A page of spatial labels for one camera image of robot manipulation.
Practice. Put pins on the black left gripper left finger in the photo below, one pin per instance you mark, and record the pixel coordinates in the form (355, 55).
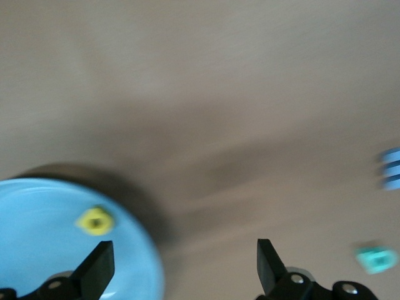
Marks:
(93, 275)

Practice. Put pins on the blue foam letter m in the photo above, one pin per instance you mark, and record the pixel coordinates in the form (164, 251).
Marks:
(392, 156)

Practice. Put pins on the teal foam letter b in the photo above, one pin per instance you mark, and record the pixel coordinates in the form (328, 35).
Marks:
(364, 257)

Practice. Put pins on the yellow foam letter a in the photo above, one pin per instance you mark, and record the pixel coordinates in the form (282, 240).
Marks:
(104, 229)

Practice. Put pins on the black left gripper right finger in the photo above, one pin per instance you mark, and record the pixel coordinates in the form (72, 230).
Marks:
(272, 275)

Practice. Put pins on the blue plate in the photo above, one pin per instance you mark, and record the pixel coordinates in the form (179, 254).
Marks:
(37, 218)

